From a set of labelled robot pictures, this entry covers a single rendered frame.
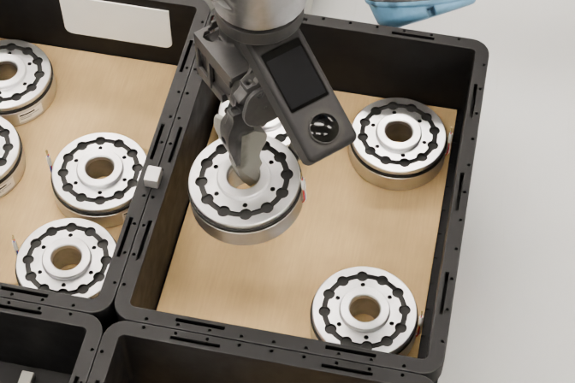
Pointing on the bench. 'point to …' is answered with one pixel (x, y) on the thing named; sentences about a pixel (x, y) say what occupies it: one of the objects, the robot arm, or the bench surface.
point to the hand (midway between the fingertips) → (276, 168)
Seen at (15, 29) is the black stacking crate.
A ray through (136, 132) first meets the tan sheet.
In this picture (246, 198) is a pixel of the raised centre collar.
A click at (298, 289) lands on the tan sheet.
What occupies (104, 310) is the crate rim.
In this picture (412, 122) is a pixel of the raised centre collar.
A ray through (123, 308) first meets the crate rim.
